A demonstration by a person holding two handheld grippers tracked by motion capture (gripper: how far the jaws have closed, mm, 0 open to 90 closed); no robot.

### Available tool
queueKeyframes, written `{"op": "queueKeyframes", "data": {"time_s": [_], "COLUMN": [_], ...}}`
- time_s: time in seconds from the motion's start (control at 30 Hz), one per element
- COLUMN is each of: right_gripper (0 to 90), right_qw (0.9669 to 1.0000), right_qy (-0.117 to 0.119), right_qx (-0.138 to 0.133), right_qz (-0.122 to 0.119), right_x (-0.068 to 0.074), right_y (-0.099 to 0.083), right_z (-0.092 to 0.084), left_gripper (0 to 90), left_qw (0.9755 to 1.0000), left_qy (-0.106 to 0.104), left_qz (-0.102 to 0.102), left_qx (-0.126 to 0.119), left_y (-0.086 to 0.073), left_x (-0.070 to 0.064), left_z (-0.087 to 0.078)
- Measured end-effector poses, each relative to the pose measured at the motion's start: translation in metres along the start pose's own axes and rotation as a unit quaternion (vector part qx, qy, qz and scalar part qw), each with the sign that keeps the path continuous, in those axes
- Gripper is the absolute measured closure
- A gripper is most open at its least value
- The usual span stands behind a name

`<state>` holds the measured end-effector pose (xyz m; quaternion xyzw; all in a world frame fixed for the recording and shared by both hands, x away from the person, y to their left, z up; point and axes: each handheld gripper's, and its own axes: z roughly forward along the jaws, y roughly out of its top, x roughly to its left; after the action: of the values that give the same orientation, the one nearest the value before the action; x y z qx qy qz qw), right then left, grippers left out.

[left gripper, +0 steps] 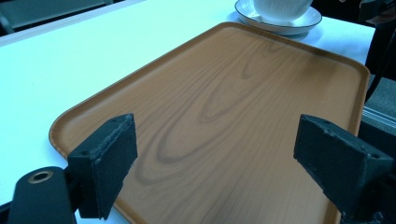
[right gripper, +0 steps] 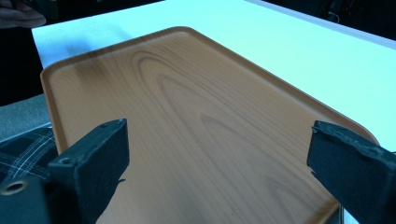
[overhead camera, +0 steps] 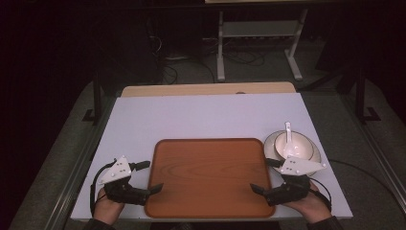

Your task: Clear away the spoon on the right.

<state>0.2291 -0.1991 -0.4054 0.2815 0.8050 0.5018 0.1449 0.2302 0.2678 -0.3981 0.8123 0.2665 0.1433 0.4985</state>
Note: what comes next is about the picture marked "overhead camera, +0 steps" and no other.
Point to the white ceramic spoon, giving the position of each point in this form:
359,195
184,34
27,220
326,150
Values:
288,134

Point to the white table board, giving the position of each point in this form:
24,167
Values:
191,118

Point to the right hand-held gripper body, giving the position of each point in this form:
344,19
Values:
295,167

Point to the aluminium frame rail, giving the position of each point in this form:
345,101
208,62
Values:
376,150
75,179

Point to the black metal stand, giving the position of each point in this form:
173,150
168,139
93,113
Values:
360,96
97,96

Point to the white bowl with dark rim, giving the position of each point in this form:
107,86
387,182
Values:
303,143

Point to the person's right hand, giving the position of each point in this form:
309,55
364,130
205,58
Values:
314,207

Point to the person's left hand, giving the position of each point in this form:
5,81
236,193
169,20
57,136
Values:
107,209

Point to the white metal stand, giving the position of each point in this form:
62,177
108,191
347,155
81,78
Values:
260,28

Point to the light wooden table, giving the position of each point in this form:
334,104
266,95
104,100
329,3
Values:
207,88

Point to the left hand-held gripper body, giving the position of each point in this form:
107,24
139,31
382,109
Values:
116,171

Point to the white plate with dark rim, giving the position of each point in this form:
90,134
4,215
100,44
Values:
269,150

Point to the brown wooden tray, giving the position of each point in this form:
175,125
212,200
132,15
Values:
207,179

